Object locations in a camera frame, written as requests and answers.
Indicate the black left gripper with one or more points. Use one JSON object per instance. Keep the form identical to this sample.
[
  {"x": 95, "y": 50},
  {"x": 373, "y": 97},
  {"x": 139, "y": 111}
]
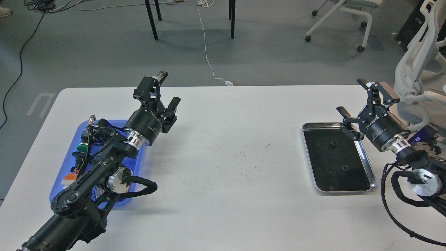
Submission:
[{"x": 146, "y": 120}]

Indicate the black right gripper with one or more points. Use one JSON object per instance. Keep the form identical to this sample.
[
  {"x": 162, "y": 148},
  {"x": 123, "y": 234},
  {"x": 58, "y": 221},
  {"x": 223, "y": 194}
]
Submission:
[{"x": 375, "y": 120}]

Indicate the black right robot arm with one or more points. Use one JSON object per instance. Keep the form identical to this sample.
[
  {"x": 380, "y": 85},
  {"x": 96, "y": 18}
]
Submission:
[{"x": 418, "y": 173}]

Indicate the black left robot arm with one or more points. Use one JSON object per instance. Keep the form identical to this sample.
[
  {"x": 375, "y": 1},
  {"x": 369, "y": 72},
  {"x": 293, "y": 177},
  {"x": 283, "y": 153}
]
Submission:
[{"x": 81, "y": 208}]

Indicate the silver metal tray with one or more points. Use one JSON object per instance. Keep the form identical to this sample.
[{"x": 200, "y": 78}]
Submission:
[{"x": 326, "y": 163}]

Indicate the white office chair right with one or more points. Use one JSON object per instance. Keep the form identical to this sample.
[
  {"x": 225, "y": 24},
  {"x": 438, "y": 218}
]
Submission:
[{"x": 408, "y": 85}]

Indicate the blue plastic tray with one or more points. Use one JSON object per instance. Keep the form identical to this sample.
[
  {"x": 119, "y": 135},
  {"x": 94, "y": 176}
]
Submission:
[{"x": 105, "y": 176}]

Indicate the green push button switch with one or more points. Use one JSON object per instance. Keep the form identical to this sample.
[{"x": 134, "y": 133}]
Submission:
[{"x": 82, "y": 147}]

